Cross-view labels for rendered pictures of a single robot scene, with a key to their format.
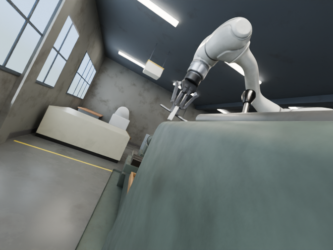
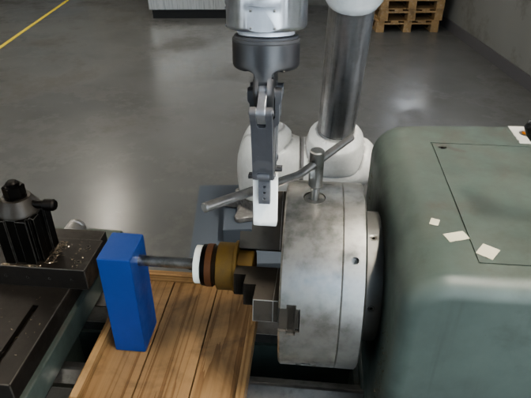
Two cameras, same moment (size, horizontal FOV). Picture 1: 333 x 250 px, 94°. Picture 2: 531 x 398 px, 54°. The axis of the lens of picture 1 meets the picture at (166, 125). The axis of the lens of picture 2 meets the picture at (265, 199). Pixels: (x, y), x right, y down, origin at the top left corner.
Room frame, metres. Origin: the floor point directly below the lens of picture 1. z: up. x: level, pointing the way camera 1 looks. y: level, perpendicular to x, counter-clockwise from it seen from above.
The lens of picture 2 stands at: (0.54, 0.53, 1.66)
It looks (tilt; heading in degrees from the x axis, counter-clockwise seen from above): 32 degrees down; 286
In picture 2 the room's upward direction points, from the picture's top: straight up
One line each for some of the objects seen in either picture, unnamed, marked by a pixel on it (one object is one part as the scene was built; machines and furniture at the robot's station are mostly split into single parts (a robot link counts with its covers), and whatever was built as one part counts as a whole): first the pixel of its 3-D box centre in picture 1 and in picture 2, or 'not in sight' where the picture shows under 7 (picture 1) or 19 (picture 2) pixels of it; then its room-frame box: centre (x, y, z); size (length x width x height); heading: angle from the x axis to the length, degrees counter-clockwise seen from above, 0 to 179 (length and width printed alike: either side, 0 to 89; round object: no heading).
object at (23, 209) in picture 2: not in sight; (17, 203); (1.23, -0.14, 1.14); 0.08 x 0.08 x 0.03
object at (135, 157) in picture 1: (157, 168); (24, 299); (1.22, -0.08, 0.95); 0.43 x 0.18 x 0.04; 101
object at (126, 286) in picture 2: not in sight; (129, 293); (1.00, -0.10, 1.00); 0.08 x 0.06 x 0.23; 101
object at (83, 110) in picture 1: (87, 120); not in sight; (6.64, 3.13, 0.42); 1.58 x 0.84 x 0.85; 18
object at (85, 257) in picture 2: not in sight; (47, 260); (1.21, -0.14, 1.00); 0.20 x 0.10 x 0.05; 11
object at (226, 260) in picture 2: not in sight; (228, 265); (0.81, -0.14, 1.08); 0.09 x 0.09 x 0.09; 11
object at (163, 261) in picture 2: not in sight; (168, 261); (0.91, -0.12, 1.08); 0.13 x 0.07 x 0.07; 11
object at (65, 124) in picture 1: (91, 132); not in sight; (4.63, 1.93, 0.38); 2.01 x 1.63 x 0.76; 108
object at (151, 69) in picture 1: (152, 70); not in sight; (4.33, 0.98, 2.74); 0.51 x 0.43 x 0.28; 106
